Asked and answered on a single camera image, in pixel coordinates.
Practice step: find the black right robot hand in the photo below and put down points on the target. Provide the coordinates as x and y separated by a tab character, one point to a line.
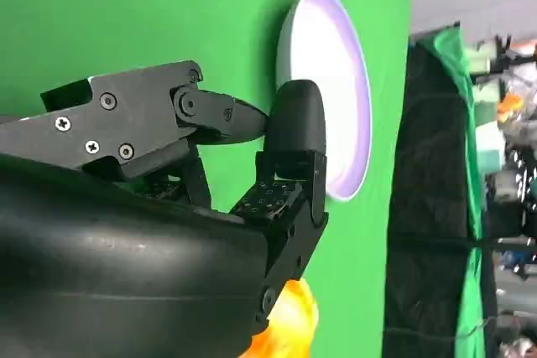
126	257

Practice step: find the lilac plate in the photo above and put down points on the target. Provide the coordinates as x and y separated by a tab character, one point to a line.
331	60

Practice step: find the green hanging fabric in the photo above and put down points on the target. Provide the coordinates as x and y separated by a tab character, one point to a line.
451	52

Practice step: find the orange and white bread roll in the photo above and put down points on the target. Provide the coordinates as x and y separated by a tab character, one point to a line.
293	320

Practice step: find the green table cloth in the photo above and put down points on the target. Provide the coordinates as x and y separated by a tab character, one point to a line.
147	10

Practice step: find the black backdrop curtain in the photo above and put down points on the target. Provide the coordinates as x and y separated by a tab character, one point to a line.
432	165

